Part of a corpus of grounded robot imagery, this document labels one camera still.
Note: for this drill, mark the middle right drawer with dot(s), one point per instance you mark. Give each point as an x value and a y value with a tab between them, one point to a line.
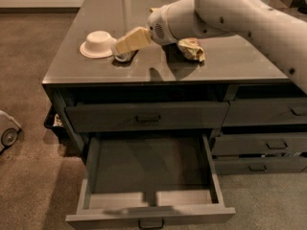
269	143

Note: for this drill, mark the closed top left drawer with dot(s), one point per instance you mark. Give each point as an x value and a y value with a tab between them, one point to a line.
107	117

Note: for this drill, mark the white upturned bowl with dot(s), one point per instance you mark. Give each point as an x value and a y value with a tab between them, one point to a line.
97	45

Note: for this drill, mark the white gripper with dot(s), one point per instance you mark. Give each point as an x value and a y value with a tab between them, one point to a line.
157	25

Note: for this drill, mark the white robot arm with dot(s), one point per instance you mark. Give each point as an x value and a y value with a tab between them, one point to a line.
281	38

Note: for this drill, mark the dark grey drawer cabinet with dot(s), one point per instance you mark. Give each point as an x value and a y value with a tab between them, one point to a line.
233	70

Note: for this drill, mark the open middle drawer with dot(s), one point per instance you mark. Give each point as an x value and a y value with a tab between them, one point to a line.
149	183

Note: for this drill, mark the orange soda can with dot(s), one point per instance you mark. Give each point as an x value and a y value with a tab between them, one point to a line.
126	57

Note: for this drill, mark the top right drawer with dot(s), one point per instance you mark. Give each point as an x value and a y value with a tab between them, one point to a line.
264	112

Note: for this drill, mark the bottom right drawer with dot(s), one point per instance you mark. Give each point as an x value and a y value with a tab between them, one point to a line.
261	165

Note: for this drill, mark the black bin beside cabinet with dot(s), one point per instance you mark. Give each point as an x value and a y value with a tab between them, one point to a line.
53	123

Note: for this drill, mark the brown chip bag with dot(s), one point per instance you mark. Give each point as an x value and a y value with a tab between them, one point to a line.
192	48

